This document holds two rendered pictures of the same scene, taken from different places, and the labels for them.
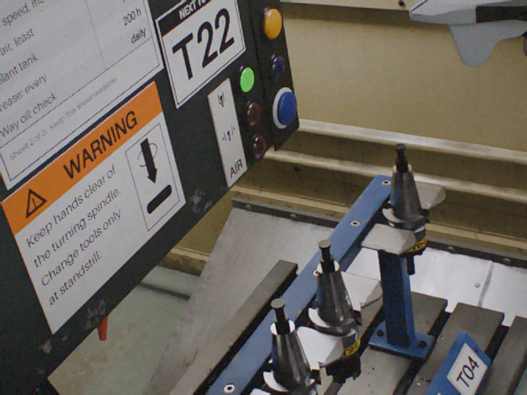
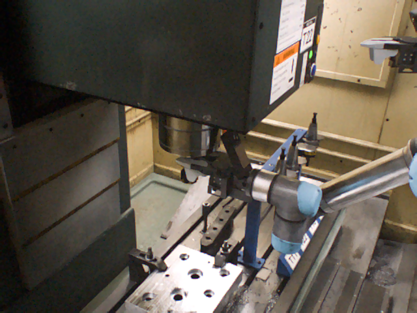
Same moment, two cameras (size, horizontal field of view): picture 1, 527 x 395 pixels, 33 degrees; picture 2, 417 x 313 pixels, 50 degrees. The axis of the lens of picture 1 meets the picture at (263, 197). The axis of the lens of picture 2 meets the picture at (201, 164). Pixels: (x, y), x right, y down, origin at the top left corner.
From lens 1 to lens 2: 0.61 m
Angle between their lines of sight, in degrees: 9
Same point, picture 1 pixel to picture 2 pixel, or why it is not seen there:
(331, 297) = (293, 156)
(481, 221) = (320, 164)
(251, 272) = not seen: hidden behind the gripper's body
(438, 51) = (316, 92)
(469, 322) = not seen: hidden behind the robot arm
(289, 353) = (283, 167)
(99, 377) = (144, 216)
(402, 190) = (313, 130)
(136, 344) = (159, 205)
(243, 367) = not seen: hidden behind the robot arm
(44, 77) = (288, 25)
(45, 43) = (290, 15)
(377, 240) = (301, 147)
